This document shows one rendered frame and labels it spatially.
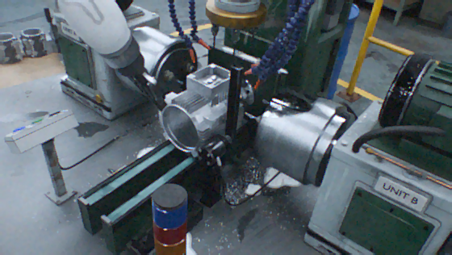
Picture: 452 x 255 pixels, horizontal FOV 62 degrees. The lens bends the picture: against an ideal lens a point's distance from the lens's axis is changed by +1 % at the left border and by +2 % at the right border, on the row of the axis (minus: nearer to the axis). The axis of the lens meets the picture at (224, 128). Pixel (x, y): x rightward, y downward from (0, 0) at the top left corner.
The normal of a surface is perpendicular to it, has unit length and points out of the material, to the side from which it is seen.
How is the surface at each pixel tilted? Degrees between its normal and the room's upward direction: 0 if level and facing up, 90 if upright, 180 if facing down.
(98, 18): 91
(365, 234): 90
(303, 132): 51
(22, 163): 0
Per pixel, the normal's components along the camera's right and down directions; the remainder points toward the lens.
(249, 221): 0.07, -0.80
